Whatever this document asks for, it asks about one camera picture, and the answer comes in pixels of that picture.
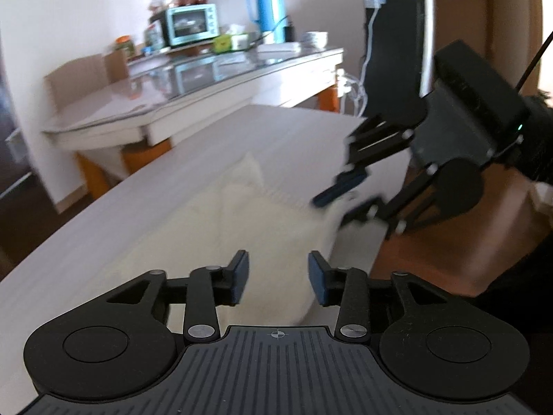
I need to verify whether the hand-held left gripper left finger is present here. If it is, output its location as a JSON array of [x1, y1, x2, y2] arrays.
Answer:
[[106, 250, 250, 343]]

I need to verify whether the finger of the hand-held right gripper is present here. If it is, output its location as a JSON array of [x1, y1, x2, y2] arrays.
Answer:
[[339, 165, 448, 241], [312, 114, 418, 207]]

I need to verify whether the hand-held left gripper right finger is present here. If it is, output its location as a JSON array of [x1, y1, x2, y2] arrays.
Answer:
[[308, 251, 454, 343]]

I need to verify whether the cream white towel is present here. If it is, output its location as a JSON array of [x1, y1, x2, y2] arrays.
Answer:
[[104, 151, 355, 325]]

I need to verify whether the black refrigerator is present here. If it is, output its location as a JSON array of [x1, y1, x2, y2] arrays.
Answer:
[[363, 0, 426, 117]]

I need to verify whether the brown wooden door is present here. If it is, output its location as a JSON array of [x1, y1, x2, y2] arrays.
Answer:
[[432, 0, 541, 96]]

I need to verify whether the orange stool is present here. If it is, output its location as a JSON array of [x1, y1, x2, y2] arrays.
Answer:
[[123, 142, 174, 174]]

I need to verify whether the white power strip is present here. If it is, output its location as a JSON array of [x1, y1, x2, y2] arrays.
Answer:
[[258, 42, 301, 55]]

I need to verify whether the white glass-topped dining table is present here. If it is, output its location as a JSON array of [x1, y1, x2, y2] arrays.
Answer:
[[42, 45, 344, 200]]

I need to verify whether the green tissue box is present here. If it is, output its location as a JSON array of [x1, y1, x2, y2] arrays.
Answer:
[[214, 26, 249, 53]]

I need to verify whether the blue thermos jug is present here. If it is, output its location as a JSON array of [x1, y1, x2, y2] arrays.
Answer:
[[247, 0, 288, 33]]

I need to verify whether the teal toaster oven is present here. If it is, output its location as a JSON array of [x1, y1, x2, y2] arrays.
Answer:
[[149, 3, 221, 49]]

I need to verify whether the cardboard box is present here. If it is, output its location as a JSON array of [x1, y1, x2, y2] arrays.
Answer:
[[43, 54, 109, 111]]

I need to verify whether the orange lid glass jar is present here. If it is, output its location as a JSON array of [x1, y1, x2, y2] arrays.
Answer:
[[114, 36, 135, 59]]

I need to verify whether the white cable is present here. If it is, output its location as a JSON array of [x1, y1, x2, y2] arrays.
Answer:
[[339, 0, 381, 115]]

